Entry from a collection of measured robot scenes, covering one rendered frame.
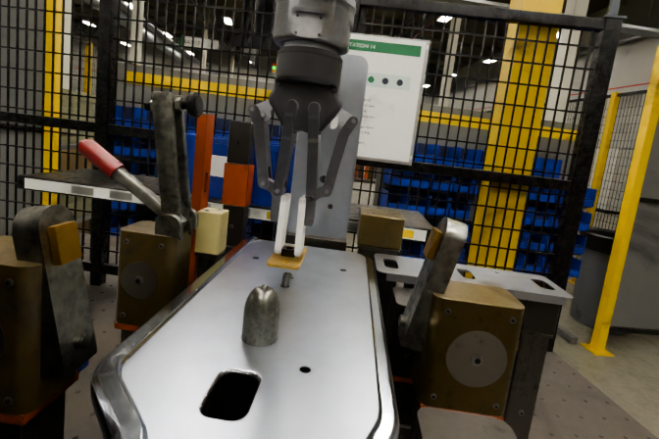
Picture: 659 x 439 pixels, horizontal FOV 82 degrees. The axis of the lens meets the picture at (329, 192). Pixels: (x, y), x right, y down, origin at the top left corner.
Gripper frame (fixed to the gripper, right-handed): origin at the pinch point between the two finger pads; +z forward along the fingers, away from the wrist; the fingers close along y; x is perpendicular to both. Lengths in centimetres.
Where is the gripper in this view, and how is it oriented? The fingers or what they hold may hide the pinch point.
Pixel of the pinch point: (291, 223)
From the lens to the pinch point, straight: 46.9
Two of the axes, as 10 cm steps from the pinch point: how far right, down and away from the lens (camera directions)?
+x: 0.7, -1.2, 9.9
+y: 9.9, 1.3, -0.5
